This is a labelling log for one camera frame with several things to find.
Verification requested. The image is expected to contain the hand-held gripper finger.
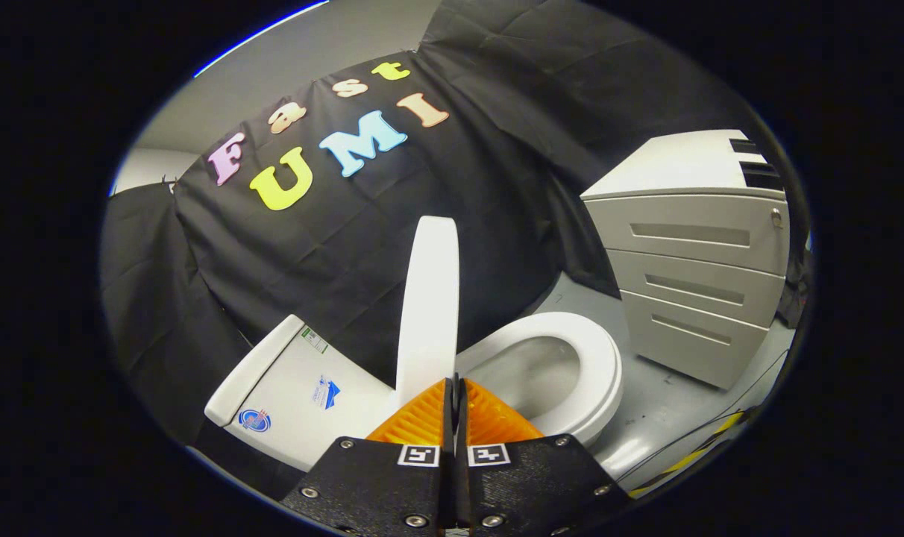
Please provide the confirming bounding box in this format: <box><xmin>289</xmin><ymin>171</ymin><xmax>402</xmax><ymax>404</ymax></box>
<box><xmin>282</xmin><ymin>378</ymin><xmax>454</xmax><ymax>534</ymax></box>
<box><xmin>456</xmin><ymin>378</ymin><xmax>632</xmax><ymax>534</ymax></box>

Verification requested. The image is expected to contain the white toilet lid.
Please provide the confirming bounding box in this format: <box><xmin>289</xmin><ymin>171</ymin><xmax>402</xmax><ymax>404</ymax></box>
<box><xmin>395</xmin><ymin>216</ymin><xmax>460</xmax><ymax>409</ymax></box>

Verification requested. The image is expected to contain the white toilet seat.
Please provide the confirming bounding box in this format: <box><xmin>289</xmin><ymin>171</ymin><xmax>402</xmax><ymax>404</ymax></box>
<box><xmin>456</xmin><ymin>312</ymin><xmax>624</xmax><ymax>447</ymax></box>

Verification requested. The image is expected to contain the white ceramic toilet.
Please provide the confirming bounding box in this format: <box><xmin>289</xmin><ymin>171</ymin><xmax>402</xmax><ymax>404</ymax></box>
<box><xmin>204</xmin><ymin>312</ymin><xmax>624</xmax><ymax>478</ymax></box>

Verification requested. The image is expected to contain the black backdrop cloth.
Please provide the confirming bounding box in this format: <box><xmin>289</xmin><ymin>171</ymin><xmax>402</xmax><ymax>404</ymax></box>
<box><xmin>100</xmin><ymin>0</ymin><xmax>814</xmax><ymax>500</ymax></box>

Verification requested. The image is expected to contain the yellow black hazard tape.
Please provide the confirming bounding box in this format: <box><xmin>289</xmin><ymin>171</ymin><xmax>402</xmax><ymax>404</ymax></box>
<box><xmin>631</xmin><ymin>410</ymin><xmax>747</xmax><ymax>497</ymax></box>

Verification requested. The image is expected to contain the white drawer cabinet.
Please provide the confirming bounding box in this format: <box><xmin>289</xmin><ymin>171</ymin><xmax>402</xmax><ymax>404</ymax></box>
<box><xmin>580</xmin><ymin>129</ymin><xmax>790</xmax><ymax>391</ymax></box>

